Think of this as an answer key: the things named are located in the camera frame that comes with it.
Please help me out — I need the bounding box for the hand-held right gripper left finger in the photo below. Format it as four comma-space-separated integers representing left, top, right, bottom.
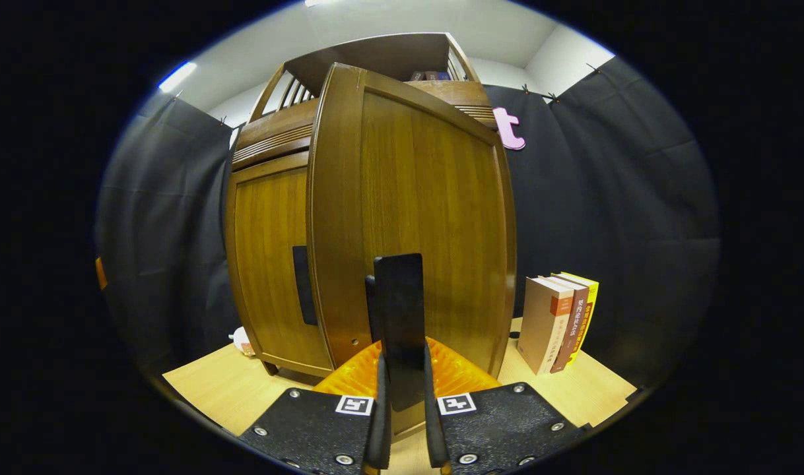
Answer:
239, 340, 393, 475

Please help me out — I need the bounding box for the small ceiling light panel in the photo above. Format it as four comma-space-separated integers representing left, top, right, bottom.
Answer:
157, 61, 199, 94

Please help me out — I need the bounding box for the wooden double-door shoe cabinet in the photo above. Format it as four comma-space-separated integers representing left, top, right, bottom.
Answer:
225, 32, 516, 383

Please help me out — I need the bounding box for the reddish brown paperback book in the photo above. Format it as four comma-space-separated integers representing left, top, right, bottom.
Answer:
549, 275, 589, 374

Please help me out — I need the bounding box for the wooden cabinet door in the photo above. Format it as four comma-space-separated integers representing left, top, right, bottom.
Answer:
225, 152, 335, 378
306, 63, 517, 437

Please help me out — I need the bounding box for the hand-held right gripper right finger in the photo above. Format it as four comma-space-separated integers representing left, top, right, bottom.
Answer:
422, 340, 587, 475

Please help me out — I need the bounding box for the yellow book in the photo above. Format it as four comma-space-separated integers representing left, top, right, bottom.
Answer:
559, 272, 600, 365

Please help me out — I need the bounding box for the beige book with orange band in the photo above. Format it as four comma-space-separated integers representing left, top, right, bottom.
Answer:
517, 276, 574, 376

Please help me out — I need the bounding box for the small white object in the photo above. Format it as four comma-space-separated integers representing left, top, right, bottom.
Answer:
228, 326, 257, 358

